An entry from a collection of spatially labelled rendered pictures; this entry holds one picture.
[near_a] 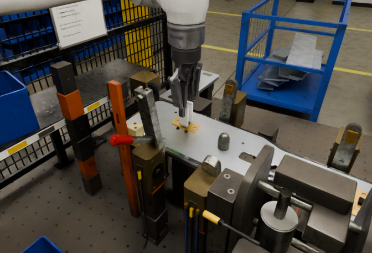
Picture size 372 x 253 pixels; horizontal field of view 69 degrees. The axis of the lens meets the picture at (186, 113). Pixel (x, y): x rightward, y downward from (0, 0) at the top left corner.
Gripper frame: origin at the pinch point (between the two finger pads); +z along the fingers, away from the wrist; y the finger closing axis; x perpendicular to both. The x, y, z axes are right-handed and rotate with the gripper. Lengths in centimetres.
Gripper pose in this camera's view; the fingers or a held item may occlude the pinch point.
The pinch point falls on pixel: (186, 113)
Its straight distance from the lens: 78.1
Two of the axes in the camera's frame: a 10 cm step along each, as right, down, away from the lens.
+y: -5.7, 4.5, -6.9
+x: 8.2, 3.1, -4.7
